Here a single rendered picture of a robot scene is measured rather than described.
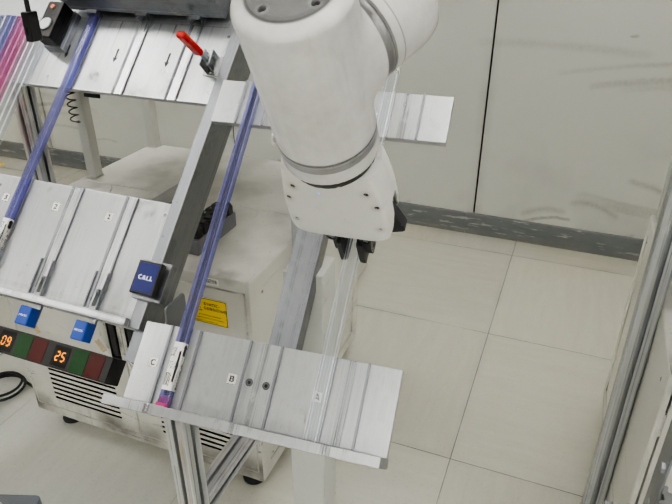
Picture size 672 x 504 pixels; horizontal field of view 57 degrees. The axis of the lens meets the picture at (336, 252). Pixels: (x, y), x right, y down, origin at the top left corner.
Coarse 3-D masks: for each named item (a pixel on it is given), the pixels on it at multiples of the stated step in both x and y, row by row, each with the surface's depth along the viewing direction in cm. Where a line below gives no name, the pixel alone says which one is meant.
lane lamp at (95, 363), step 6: (90, 354) 94; (96, 354) 94; (90, 360) 94; (96, 360) 93; (102, 360) 93; (90, 366) 93; (96, 366) 93; (102, 366) 93; (84, 372) 93; (90, 372) 93; (96, 372) 93; (96, 378) 92
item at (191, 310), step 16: (256, 96) 88; (240, 128) 87; (240, 144) 86; (240, 160) 86; (224, 192) 84; (224, 208) 83; (208, 240) 82; (208, 256) 81; (208, 272) 81; (192, 288) 80; (192, 304) 79; (192, 320) 79; (160, 400) 76
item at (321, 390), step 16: (384, 96) 71; (384, 112) 70; (384, 128) 70; (352, 240) 66; (352, 256) 65; (352, 272) 65; (336, 304) 64; (336, 320) 63; (336, 336) 63; (336, 352) 63; (320, 368) 62; (320, 384) 62; (320, 400) 61; (320, 416) 61; (304, 432) 60
